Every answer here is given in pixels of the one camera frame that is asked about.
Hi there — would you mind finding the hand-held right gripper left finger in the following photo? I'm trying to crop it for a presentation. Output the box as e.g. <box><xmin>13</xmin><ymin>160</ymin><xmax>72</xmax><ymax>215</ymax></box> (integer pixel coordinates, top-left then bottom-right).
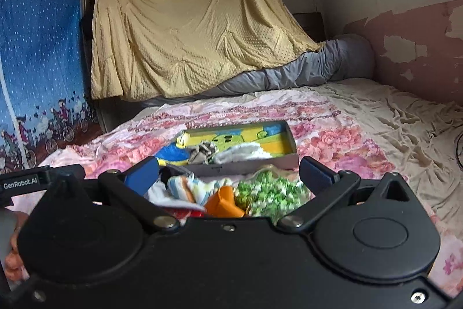
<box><xmin>47</xmin><ymin>157</ymin><xmax>180</xmax><ymax>232</ymax></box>

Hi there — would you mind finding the green patterned cloth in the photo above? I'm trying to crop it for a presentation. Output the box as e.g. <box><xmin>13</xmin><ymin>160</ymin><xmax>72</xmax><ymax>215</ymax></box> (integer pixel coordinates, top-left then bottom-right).
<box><xmin>233</xmin><ymin>168</ymin><xmax>312</xmax><ymax>224</ymax></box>

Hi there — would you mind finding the person's left hand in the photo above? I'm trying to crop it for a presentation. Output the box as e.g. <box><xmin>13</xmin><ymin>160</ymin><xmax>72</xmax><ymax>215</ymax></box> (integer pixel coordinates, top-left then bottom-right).
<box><xmin>4</xmin><ymin>213</ymin><xmax>31</xmax><ymax>281</ymax></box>

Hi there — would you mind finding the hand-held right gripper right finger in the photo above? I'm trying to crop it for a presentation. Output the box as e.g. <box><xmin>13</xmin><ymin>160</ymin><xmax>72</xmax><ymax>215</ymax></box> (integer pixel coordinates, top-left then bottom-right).
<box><xmin>278</xmin><ymin>156</ymin><xmax>413</xmax><ymax>228</ymax></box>

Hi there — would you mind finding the red lidded plastic container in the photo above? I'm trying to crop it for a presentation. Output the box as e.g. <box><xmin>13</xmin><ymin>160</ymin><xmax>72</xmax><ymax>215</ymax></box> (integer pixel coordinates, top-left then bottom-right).
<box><xmin>164</xmin><ymin>209</ymin><xmax>207</xmax><ymax>221</ymax></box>

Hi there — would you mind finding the colourful striped cloth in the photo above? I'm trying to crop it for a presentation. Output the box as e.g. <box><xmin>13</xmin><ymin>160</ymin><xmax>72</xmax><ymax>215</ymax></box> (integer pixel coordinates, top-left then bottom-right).
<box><xmin>146</xmin><ymin>175</ymin><xmax>232</xmax><ymax>213</ymax></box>

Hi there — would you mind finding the grey patterned cloth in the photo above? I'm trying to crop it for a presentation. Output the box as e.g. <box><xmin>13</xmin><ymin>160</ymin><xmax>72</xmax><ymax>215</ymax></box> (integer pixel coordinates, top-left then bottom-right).
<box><xmin>188</xmin><ymin>142</ymin><xmax>218</xmax><ymax>165</ymax></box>

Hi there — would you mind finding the black cable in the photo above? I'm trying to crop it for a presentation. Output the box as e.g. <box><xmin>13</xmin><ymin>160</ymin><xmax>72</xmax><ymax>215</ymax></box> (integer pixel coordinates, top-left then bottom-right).
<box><xmin>454</xmin><ymin>130</ymin><xmax>463</xmax><ymax>168</ymax></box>

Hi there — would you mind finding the orange knit cloth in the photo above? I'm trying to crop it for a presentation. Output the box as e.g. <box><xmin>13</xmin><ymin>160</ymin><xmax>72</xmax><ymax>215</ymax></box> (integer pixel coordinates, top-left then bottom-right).
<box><xmin>204</xmin><ymin>186</ymin><xmax>247</xmax><ymax>219</ymax></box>

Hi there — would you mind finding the beige bed sheet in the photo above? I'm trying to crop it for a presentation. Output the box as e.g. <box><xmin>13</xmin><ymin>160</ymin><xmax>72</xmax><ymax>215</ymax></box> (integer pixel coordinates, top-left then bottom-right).
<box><xmin>300</xmin><ymin>77</ymin><xmax>463</xmax><ymax>233</ymax></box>

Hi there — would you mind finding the blue printed curtain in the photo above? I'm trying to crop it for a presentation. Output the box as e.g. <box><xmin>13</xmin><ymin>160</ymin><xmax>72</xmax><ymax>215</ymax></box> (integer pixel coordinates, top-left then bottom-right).
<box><xmin>0</xmin><ymin>0</ymin><xmax>104</xmax><ymax>174</ymax></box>

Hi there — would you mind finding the grey cardboard box tray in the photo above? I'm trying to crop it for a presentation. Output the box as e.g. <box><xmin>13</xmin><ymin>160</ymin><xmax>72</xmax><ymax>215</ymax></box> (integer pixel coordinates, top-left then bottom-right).
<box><xmin>155</xmin><ymin>120</ymin><xmax>299</xmax><ymax>183</ymax></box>

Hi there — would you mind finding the dark wooden headboard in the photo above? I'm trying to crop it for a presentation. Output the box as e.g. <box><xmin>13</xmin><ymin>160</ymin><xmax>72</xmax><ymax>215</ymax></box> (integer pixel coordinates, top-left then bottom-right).
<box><xmin>292</xmin><ymin>12</ymin><xmax>328</xmax><ymax>43</ymax></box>

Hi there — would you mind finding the pink floral bed cover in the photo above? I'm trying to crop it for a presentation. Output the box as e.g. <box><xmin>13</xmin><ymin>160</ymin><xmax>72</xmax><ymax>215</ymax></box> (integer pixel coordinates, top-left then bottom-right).
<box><xmin>7</xmin><ymin>86</ymin><xmax>463</xmax><ymax>299</ymax></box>

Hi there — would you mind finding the yellow dotted blanket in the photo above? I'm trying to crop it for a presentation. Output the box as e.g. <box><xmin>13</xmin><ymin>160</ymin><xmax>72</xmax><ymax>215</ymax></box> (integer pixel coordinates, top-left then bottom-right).
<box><xmin>90</xmin><ymin>0</ymin><xmax>322</xmax><ymax>103</ymax></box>

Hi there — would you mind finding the white cloth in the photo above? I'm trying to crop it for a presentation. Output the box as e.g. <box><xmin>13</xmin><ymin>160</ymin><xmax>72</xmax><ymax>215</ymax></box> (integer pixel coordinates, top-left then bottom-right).
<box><xmin>213</xmin><ymin>142</ymin><xmax>268</xmax><ymax>165</ymax></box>

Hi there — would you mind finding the grey bolster pillow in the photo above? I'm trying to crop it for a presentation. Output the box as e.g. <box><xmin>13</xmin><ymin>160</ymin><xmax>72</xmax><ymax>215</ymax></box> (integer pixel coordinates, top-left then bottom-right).
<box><xmin>143</xmin><ymin>34</ymin><xmax>375</xmax><ymax>107</ymax></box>

